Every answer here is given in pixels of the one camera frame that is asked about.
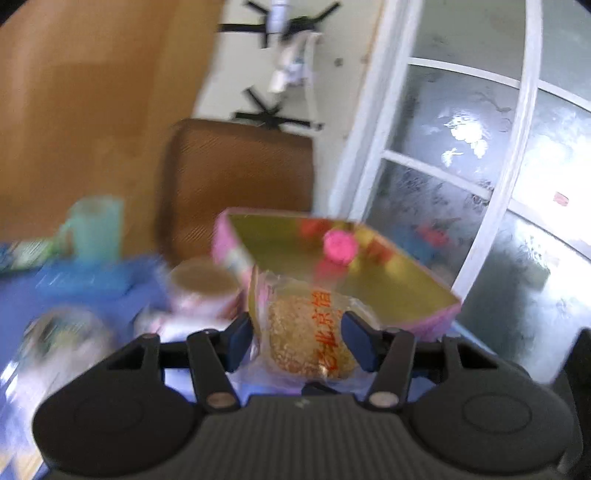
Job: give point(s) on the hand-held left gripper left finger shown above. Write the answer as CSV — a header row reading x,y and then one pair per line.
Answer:
x,y
240,340

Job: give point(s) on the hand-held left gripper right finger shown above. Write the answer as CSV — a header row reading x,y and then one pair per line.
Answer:
x,y
360,345

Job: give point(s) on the sesame cake clear packet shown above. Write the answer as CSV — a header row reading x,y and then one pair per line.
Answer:
x,y
300,332

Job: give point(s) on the pink biscuit tin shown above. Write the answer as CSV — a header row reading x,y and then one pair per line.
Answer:
x,y
415,286

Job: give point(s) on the pink knitted soft item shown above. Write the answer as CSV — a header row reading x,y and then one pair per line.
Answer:
x,y
339,247

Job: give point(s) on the white wrapped packet strip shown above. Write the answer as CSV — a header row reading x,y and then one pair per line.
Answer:
x,y
154,323

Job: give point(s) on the red and blue blurred item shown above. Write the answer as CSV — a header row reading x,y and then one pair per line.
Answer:
x,y
425,236

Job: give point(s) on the brown mesh chair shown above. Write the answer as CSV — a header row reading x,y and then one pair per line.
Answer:
x,y
240,175

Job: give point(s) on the blue plastic tray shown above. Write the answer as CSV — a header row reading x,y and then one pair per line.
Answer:
x,y
83,279

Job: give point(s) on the white packet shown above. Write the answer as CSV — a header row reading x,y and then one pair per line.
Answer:
x,y
60,337

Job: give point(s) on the green plastic cup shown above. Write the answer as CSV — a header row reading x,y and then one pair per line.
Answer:
x,y
97,228

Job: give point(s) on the blue printed tablecloth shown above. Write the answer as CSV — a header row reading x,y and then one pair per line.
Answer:
x,y
23,297

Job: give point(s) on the black tape strip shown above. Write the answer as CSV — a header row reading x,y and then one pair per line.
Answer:
x,y
286,121
256,7
258,101

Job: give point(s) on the green packet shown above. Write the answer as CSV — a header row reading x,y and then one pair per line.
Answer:
x,y
30,253

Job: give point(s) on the white framed glass door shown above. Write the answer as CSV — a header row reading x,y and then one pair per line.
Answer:
x,y
461,138

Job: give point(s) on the wooden board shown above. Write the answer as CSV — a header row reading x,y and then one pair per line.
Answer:
x,y
92,115

